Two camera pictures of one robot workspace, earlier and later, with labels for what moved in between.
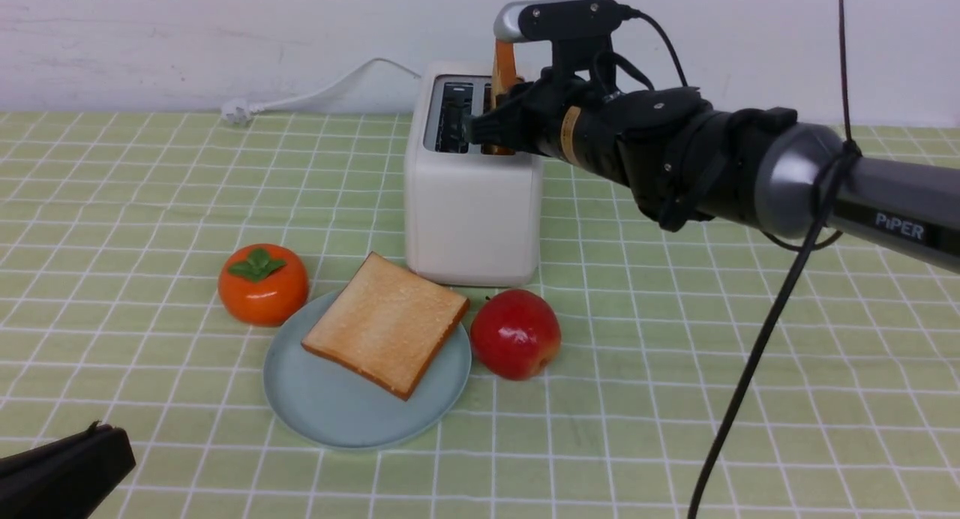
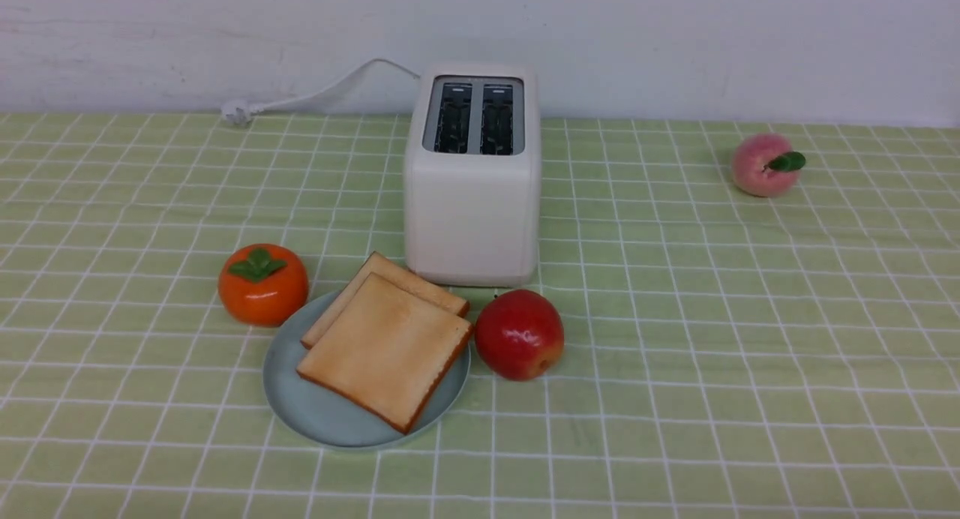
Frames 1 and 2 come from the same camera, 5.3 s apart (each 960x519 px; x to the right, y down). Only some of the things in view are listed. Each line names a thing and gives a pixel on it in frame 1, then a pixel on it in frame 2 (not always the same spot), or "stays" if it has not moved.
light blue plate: [330, 404] stays
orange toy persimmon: [263, 284] stays
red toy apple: [515, 334] stays
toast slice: [504, 80] to [385, 352]
